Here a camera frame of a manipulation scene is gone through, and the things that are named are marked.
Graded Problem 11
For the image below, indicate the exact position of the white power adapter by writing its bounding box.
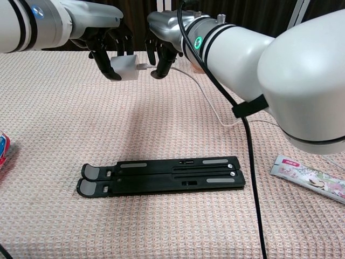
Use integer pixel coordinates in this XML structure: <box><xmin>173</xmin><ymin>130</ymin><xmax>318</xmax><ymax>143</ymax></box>
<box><xmin>110</xmin><ymin>54</ymin><xmax>139</xmax><ymax>81</ymax></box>

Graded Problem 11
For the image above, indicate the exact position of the black and silver left hand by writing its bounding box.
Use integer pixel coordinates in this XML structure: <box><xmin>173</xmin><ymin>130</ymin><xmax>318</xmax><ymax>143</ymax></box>
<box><xmin>68</xmin><ymin>0</ymin><xmax>134</xmax><ymax>81</ymax></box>

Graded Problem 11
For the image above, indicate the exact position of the white upright frame post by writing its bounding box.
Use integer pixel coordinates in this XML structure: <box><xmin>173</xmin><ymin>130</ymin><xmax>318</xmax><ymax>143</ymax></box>
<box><xmin>157</xmin><ymin>0</ymin><xmax>173</xmax><ymax>13</ymax></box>

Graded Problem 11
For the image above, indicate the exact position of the black tape piece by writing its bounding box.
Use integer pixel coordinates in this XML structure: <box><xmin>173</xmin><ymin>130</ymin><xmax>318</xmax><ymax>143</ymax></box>
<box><xmin>232</xmin><ymin>94</ymin><xmax>270</xmax><ymax>119</ymax></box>

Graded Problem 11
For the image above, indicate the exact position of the red and blue package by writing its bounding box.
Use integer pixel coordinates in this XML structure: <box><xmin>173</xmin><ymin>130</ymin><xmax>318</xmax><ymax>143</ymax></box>
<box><xmin>0</xmin><ymin>130</ymin><xmax>11</xmax><ymax>173</ymax></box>

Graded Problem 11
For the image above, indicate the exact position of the black and silver right hand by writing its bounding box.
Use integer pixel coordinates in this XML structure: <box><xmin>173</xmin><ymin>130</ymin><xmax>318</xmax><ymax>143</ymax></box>
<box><xmin>144</xmin><ymin>10</ymin><xmax>199</xmax><ymax>80</ymax></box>

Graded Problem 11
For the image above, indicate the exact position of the white USB cable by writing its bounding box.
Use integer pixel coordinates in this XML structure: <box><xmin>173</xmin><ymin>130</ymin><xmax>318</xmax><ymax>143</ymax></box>
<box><xmin>136</xmin><ymin>63</ymin><xmax>345</xmax><ymax>168</ymax></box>

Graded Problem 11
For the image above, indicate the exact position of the dark brown curtain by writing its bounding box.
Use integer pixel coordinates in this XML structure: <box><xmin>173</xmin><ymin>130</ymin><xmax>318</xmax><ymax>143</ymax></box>
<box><xmin>40</xmin><ymin>0</ymin><xmax>345</xmax><ymax>52</ymax></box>

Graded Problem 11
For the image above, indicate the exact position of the white slanted frame post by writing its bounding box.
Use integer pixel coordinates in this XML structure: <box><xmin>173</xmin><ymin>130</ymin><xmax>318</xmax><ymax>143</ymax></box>
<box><xmin>289</xmin><ymin>0</ymin><xmax>311</xmax><ymax>28</ymax></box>

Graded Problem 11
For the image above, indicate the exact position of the thin black cable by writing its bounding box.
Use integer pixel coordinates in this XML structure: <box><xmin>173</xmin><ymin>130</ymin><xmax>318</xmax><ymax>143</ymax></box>
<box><xmin>0</xmin><ymin>243</ymin><xmax>13</xmax><ymax>259</ymax></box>

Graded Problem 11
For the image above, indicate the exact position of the floral snack packet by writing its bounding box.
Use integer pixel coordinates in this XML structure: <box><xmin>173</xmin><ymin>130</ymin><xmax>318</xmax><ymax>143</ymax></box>
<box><xmin>270</xmin><ymin>155</ymin><xmax>345</xmax><ymax>205</ymax></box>

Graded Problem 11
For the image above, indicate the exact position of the pink woven tablecloth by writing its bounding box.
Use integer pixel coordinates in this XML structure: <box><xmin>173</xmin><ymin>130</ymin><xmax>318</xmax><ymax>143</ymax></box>
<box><xmin>0</xmin><ymin>50</ymin><xmax>345</xmax><ymax>259</ymax></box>

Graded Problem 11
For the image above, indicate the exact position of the black folding laptop stand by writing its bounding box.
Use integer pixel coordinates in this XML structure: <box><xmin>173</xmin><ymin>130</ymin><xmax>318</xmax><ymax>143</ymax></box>
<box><xmin>75</xmin><ymin>155</ymin><xmax>246</xmax><ymax>199</ymax></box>

